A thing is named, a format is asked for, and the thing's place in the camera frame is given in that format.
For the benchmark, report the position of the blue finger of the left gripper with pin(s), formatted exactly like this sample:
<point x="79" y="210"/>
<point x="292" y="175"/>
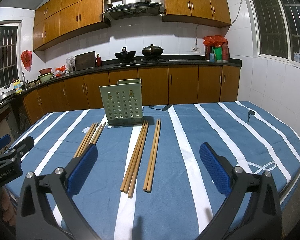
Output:
<point x="4" y="141"/>

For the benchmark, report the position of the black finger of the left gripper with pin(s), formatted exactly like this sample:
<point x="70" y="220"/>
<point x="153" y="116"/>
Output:
<point x="24" y="146"/>

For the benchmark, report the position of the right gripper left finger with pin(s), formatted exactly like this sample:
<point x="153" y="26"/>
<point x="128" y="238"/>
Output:
<point x="46" y="209"/>

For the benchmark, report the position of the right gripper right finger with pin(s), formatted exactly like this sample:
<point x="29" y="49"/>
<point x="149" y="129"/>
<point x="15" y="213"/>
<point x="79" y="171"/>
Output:
<point x="251" y="209"/>

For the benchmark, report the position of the wooden chopstick pair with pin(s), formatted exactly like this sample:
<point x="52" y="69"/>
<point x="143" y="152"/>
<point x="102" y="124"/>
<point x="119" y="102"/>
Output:
<point x="151" y="175"/>
<point x="150" y="157"/>

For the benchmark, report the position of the yellow detergent bottle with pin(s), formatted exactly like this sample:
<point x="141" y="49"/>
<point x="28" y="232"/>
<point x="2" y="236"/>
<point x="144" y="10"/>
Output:
<point x="17" y="86"/>

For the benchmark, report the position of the wooden chopstick far left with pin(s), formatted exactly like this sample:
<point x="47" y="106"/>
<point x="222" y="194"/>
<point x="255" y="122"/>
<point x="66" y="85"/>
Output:
<point x="83" y="141"/>

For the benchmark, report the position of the wooden chopstick group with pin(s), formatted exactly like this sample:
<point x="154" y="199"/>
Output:
<point x="88" y="138"/>
<point x="97" y="133"/>

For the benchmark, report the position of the wooden chopstick left group inner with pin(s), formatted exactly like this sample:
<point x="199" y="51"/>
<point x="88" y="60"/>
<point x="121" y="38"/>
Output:
<point x="97" y="133"/>

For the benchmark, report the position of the stacked basins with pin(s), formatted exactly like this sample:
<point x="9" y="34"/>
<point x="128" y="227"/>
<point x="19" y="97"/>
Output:
<point x="45" y="74"/>

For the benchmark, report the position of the red plastic bag hanging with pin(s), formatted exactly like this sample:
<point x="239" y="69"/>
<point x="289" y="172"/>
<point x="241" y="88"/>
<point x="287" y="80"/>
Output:
<point x="26" y="58"/>

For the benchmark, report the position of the wooden chopstick middle right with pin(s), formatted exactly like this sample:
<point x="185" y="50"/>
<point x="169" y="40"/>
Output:
<point x="137" y="164"/>

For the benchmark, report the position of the wooden chopstick middle left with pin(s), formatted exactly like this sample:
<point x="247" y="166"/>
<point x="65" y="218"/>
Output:
<point x="129" y="172"/>

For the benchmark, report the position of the wooden chopstick middle centre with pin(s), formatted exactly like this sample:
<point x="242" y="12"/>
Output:
<point x="132" y="164"/>

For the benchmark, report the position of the blue white striped tablecloth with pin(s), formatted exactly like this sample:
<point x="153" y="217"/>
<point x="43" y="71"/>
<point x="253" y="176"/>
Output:
<point x="183" y="198"/>

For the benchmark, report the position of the left barred window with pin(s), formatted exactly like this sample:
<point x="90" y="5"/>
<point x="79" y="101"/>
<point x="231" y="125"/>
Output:
<point x="8" y="55"/>

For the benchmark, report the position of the barred window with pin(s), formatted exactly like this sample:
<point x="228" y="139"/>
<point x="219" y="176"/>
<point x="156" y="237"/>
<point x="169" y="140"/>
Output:
<point x="278" y="28"/>
<point x="8" y="55"/>

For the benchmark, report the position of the dark cutting board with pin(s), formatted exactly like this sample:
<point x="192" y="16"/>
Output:
<point x="85" y="61"/>

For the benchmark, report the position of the green perforated utensil holder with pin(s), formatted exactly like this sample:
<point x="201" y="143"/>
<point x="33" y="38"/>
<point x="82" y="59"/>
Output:
<point x="122" y="102"/>

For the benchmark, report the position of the red bottle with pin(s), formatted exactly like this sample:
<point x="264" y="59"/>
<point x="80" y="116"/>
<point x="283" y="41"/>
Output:
<point x="98" y="61"/>

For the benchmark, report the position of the black wok left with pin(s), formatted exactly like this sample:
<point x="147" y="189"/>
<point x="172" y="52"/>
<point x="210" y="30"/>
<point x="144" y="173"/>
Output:
<point x="125" y="56"/>

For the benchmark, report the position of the wooden upper cabinets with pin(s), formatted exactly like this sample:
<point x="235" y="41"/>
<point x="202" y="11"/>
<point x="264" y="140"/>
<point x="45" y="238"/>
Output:
<point x="58" y="20"/>

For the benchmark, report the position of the black wok with lid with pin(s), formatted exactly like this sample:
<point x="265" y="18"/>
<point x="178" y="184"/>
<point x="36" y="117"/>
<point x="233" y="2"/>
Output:
<point x="152" y="52"/>

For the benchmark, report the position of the red bag with containers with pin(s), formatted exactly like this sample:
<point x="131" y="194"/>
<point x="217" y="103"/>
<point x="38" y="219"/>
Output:
<point x="216" y="48"/>

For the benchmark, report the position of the steel range hood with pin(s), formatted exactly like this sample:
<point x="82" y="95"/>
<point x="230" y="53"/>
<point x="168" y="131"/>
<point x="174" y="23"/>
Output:
<point x="119" y="9"/>

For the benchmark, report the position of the right barred window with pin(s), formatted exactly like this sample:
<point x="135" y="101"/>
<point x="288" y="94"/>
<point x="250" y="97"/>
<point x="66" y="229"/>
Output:
<point x="278" y="28"/>

